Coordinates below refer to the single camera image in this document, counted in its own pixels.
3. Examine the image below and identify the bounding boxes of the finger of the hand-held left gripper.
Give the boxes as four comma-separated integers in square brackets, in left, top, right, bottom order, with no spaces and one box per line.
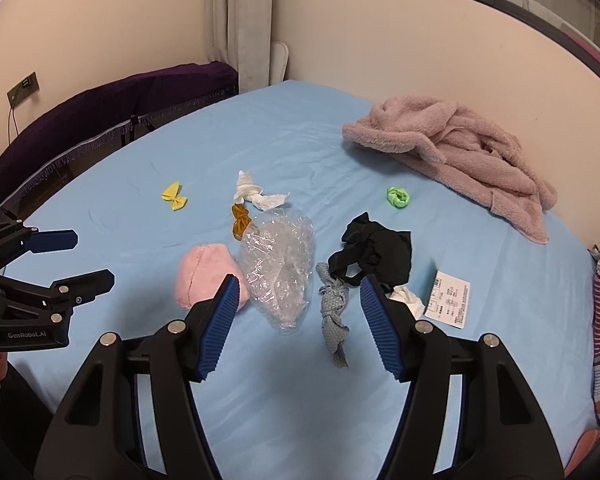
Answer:
[0,268,116,321]
[0,219,79,273]

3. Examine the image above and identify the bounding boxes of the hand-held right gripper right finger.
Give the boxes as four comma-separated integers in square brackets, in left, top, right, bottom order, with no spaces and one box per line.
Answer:
[358,275,566,480]

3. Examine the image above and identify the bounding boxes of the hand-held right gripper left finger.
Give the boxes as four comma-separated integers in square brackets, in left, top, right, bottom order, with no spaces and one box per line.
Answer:
[32,274,243,480]

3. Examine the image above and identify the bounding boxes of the orange rubber band bundle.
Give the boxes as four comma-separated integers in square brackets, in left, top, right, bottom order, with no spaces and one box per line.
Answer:
[231,202,253,242]

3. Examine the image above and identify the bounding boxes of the yellow bow-shaped wrapper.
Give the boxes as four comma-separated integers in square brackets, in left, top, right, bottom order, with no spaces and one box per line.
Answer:
[161,181,190,212]

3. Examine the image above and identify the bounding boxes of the small white tissue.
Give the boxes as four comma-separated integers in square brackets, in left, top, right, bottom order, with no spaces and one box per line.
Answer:
[387,284,426,320]

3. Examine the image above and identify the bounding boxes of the grey knotted cloth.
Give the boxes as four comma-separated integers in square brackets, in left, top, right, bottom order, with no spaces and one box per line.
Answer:
[315,261,351,370]

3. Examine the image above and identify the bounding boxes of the pink fabric bundle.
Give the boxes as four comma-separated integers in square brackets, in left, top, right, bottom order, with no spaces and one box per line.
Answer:
[175,243,251,313]

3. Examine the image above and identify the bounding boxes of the white printed paper card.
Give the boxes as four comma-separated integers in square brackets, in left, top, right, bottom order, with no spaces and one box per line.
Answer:
[424,270,471,329]

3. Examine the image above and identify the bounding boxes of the black cloth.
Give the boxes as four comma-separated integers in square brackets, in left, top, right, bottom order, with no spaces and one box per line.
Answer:
[327,212,412,288]

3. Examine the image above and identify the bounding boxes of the clear plastic bag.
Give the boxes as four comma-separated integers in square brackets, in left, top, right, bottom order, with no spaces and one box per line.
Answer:
[237,210,316,336]

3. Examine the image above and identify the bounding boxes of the crumpled white tissue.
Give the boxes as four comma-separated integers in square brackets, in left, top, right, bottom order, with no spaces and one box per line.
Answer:
[234,170,291,211]

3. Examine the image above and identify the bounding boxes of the purple velvet cover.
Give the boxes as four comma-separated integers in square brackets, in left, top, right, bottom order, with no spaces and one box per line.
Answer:
[0,61,239,221]

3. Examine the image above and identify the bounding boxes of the pink fleece robe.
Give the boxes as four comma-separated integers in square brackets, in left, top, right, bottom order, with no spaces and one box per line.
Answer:
[342,92,558,245]

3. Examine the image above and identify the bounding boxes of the blue bed sheet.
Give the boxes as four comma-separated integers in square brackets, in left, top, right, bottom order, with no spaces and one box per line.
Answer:
[0,79,600,480]

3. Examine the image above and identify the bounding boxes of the white flat panel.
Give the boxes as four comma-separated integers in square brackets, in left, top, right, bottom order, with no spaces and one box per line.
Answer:
[271,41,289,83]

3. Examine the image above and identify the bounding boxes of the grey curtain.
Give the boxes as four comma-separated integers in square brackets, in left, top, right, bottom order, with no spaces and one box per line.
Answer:
[201,0,276,95]

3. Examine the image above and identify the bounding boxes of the green hair tie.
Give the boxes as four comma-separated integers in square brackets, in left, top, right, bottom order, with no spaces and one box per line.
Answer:
[386,186,411,210]

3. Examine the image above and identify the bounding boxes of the grey wall socket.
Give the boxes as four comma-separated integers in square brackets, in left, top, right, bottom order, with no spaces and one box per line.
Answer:
[7,72,41,107]

